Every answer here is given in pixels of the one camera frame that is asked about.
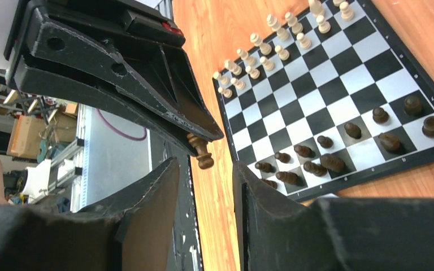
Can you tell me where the white chess rook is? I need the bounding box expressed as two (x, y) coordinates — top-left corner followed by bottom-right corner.
(212, 71), (230, 86)

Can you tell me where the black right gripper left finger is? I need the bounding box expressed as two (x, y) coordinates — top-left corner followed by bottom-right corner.
(0, 157), (180, 270)

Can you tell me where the brown pawn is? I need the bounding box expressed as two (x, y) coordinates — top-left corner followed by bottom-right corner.
(187, 133), (214, 169)

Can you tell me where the brown chess piece crossed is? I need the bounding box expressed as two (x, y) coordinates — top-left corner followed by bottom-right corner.
(320, 154), (346, 172)

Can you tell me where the black white chess board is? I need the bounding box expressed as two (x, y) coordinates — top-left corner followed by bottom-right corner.
(212, 1), (434, 202)

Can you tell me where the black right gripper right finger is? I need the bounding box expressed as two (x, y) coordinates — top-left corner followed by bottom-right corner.
(232, 162), (434, 270)

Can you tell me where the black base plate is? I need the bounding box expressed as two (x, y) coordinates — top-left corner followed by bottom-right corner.
(148, 132), (203, 271)

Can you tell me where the brown chess piece long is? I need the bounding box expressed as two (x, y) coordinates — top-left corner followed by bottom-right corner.
(303, 161), (327, 177)

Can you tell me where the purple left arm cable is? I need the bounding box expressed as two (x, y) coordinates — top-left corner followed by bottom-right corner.
(96, 108), (149, 142)

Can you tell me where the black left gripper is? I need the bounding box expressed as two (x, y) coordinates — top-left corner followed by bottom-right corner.
(3, 1), (223, 156)

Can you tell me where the white chess pawn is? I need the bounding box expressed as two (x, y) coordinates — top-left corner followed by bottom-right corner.
(218, 87), (233, 99)

